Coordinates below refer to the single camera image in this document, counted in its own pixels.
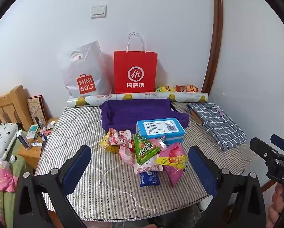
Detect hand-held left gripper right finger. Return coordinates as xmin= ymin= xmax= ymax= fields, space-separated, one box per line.
xmin=188 ymin=146 xmax=267 ymax=228

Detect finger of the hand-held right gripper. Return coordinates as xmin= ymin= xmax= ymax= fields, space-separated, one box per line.
xmin=270 ymin=134 xmax=284 ymax=154
xmin=249 ymin=137 xmax=284 ymax=169

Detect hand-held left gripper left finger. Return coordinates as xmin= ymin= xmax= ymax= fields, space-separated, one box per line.
xmin=13 ymin=145 xmax=92 ymax=228

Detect pink triangular snack packet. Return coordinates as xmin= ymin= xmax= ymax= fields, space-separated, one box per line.
xmin=155 ymin=142 xmax=189 ymax=188

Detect yellow triangular snack packet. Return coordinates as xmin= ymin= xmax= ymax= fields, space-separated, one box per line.
xmin=99 ymin=134 xmax=120 ymax=153

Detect pale pink snack packet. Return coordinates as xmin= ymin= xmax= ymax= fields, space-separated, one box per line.
xmin=119 ymin=146 xmax=135 ymax=167

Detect green triangular snack packet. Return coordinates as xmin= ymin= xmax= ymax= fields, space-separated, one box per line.
xmin=134 ymin=133 xmax=161 ymax=166

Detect purple towel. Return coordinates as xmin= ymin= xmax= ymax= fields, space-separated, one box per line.
xmin=100 ymin=98 xmax=190 ymax=132

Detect person's right hand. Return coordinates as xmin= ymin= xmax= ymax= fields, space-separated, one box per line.
xmin=267 ymin=184 xmax=284 ymax=228

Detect striped quilted mat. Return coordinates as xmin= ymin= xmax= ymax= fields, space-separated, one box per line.
xmin=35 ymin=102 xmax=271 ymax=220

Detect wooden nightstand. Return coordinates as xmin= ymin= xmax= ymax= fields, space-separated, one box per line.
xmin=18 ymin=117 xmax=59 ymax=170

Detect grey checked cloth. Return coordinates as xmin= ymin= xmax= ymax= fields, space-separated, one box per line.
xmin=186 ymin=103 xmax=248 ymax=151

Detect blue snack packet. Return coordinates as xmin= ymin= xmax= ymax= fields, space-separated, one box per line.
xmin=139 ymin=171 xmax=161 ymax=187

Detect pink and white snack packet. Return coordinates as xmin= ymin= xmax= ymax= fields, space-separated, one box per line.
xmin=134 ymin=160 xmax=164 ymax=174

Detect blue cardboard box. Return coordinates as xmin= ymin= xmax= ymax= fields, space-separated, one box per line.
xmin=136 ymin=117 xmax=185 ymax=146

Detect teal and white box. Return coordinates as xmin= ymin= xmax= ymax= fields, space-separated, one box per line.
xmin=26 ymin=125 xmax=39 ymax=139

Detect patterned book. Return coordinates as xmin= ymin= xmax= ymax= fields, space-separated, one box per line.
xmin=27 ymin=95 xmax=47 ymax=126

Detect pink printed blanket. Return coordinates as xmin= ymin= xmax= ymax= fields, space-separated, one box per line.
xmin=0 ymin=155 xmax=19 ymax=193

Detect white flower print pillow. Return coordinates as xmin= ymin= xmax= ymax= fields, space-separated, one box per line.
xmin=0 ymin=123 xmax=19 ymax=161

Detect orange snack bag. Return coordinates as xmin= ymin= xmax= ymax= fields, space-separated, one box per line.
xmin=175 ymin=85 xmax=199 ymax=93

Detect yellow snack bag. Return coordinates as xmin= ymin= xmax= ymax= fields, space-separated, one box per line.
xmin=155 ymin=85 xmax=177 ymax=93

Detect rolled fruit print mat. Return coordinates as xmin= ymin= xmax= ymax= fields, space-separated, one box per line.
xmin=67 ymin=92 xmax=209 ymax=108

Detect wooden headboard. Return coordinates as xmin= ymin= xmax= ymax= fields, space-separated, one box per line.
xmin=0 ymin=85 xmax=33 ymax=131

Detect white plastic shopping bag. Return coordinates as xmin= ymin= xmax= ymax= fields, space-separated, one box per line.
xmin=57 ymin=40 xmax=113 ymax=98

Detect red paper bag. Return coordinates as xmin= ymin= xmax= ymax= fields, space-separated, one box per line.
xmin=114 ymin=32 xmax=158 ymax=94

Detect brown wooden door frame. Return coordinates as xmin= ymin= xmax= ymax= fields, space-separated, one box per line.
xmin=202 ymin=0 xmax=224 ymax=95

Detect white light switch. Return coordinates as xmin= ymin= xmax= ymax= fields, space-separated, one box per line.
xmin=90 ymin=4 xmax=107 ymax=19

